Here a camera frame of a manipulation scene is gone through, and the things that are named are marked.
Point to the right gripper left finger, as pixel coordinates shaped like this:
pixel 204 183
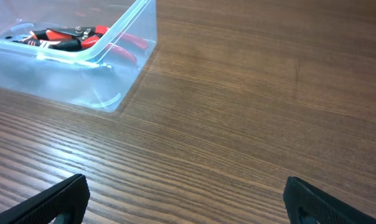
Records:
pixel 63 203

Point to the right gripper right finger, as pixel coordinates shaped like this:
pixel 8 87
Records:
pixel 306 203

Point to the clear plastic container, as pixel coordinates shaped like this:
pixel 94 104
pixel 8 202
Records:
pixel 94 78

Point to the orange black needle-nose pliers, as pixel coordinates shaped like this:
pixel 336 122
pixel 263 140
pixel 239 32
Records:
pixel 51 42

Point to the red handled cutters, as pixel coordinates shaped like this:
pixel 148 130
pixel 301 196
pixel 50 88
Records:
pixel 82 38

